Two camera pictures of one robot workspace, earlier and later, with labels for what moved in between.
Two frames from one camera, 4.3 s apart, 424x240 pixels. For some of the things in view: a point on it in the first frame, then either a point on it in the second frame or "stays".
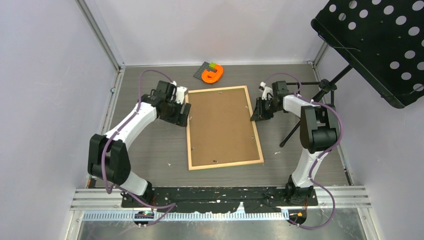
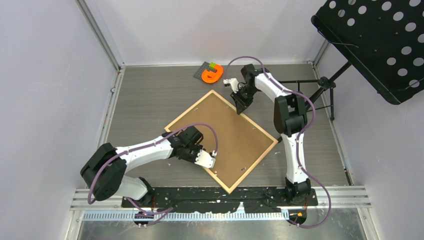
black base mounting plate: [218, 199] stays
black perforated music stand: [382, 41] stays
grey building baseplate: [203, 67] stays
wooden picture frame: [225, 165] -> [211, 170]
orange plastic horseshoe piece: [210, 77] stays
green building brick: [212, 65] stays
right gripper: [259, 113] -> [240, 104]
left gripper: [180, 119] -> [198, 148]
